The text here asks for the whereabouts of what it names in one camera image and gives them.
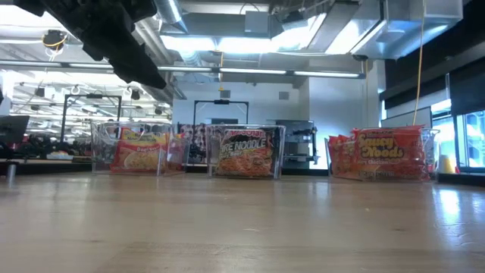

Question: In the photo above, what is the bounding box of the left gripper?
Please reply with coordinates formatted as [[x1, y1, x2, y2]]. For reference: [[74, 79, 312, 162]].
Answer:
[[39, 0, 167, 90]]

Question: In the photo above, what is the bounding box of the grey metal cabinet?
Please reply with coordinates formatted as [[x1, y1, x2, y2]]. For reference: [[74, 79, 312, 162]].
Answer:
[[275, 119, 320, 171]]

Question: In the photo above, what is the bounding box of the clear plastic bin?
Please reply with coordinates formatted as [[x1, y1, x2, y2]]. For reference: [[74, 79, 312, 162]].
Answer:
[[324, 127, 441, 182], [205, 124, 287, 180], [89, 121, 186, 177]]

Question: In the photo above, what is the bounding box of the grey partition panel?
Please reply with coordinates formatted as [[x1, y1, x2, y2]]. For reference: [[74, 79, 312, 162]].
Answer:
[[380, 106, 433, 130]]

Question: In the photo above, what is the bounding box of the yellow cone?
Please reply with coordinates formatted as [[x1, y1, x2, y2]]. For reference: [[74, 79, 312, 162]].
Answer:
[[438, 154, 456, 174]]

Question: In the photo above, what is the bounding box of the long ceiling light strip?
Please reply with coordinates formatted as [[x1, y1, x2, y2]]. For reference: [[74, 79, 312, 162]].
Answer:
[[157, 64, 365, 79]]

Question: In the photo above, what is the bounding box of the black computer monitor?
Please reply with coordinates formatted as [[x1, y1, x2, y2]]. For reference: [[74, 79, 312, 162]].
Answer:
[[0, 115, 30, 145]]

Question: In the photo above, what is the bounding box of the black metal stand frame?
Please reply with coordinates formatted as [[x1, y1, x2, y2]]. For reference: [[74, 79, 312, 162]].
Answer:
[[59, 93, 123, 144], [192, 99, 250, 126]]

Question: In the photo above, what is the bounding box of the black metal table frame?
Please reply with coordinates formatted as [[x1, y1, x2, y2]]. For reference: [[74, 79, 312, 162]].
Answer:
[[5, 158, 485, 187]]

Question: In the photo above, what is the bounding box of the dark desk clutter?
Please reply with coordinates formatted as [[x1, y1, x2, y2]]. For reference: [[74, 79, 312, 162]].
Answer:
[[14, 133, 92, 161]]

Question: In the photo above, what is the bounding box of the yellow ceiling cord reel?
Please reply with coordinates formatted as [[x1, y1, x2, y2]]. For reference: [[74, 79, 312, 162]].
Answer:
[[40, 29, 69, 52]]

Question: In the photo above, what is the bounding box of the yellow hanging power cord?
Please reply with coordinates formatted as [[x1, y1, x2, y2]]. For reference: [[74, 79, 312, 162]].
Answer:
[[411, 0, 427, 126]]

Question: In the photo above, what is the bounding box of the black Fire Noodle pack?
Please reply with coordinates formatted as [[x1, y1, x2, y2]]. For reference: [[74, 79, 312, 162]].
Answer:
[[214, 127, 277, 178]]

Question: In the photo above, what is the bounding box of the black printed carton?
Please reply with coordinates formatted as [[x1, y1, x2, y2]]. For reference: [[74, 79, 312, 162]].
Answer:
[[177, 123, 208, 165]]

